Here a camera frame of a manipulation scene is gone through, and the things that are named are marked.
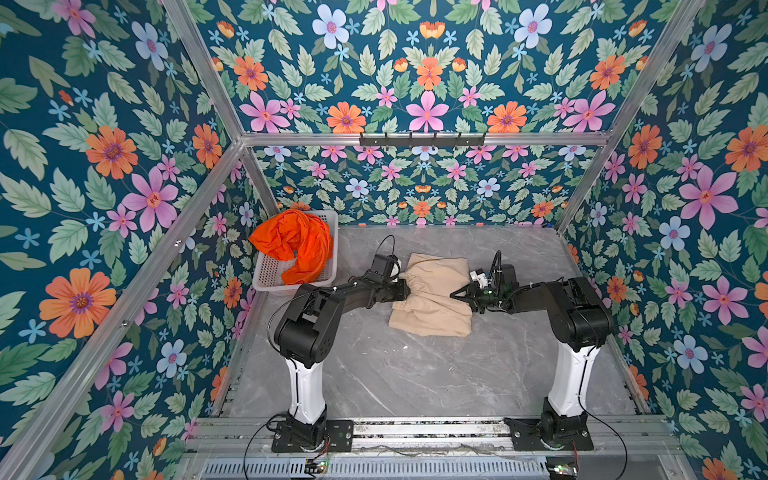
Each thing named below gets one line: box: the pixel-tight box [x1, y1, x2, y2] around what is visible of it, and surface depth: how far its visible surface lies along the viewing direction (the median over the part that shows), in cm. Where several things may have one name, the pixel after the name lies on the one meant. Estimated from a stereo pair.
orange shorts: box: [248, 209, 334, 285], surface depth 103 cm
